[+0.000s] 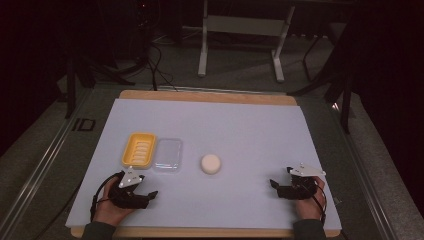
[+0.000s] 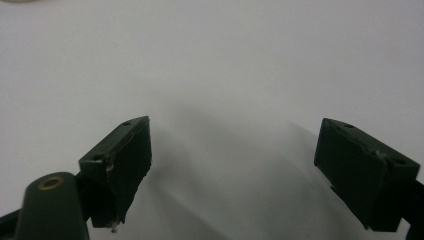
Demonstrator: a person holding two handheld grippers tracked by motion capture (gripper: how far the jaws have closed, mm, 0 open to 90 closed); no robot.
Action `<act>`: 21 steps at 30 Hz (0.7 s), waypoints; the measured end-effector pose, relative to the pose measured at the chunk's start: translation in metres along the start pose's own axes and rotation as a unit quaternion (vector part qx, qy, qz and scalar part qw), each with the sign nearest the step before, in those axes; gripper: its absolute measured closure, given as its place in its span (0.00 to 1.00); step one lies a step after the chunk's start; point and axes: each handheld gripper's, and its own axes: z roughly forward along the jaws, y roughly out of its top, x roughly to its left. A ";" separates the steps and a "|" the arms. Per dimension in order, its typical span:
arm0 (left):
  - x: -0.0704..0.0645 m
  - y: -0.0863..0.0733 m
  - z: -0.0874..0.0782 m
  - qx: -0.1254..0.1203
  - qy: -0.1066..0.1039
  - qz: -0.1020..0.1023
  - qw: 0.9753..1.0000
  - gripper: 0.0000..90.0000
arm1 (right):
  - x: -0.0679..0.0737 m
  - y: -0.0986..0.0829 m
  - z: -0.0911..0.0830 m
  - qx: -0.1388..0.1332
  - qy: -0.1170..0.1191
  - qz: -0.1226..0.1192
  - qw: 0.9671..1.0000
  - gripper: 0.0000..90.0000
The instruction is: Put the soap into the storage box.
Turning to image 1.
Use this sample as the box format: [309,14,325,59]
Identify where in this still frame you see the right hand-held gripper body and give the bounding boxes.
[276,162,327,201]

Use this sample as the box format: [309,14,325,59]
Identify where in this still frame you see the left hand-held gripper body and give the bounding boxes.
[109,165,151,211]

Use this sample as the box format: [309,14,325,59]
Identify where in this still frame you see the person's right hand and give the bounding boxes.
[293,175,327,222]

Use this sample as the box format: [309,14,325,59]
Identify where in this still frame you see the person's left hand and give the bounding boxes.
[92,178,135,228]

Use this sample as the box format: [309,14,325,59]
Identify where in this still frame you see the yellow soap dish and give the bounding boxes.
[120,131,158,170]

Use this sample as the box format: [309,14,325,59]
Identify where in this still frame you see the clear plastic container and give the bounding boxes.
[152,137,184,174]

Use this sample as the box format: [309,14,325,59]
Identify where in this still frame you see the round white soap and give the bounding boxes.
[200,153,222,176]

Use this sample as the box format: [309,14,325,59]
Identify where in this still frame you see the white foam mat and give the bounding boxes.
[65,97,343,232]

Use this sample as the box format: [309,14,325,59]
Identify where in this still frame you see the black metal stand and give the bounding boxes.
[64,46,137,120]
[287,19,356,135]

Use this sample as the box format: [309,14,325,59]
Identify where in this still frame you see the wooden table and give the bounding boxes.
[69,89,342,240]

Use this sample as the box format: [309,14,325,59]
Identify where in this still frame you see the white metal stand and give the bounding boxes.
[197,0,297,84]

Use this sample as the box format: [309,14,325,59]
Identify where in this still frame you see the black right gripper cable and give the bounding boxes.
[308,181,328,226]

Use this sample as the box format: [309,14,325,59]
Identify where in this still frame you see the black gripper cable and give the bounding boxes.
[308,181,328,226]
[89,171,125,223]

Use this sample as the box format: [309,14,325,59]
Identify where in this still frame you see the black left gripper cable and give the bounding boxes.
[89,171,125,223]

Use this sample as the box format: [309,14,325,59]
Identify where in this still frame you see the metal floor rail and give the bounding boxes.
[328,99,399,240]
[0,87,95,240]

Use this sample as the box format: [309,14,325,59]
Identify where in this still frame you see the black floor cables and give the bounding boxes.
[145,41,179,92]

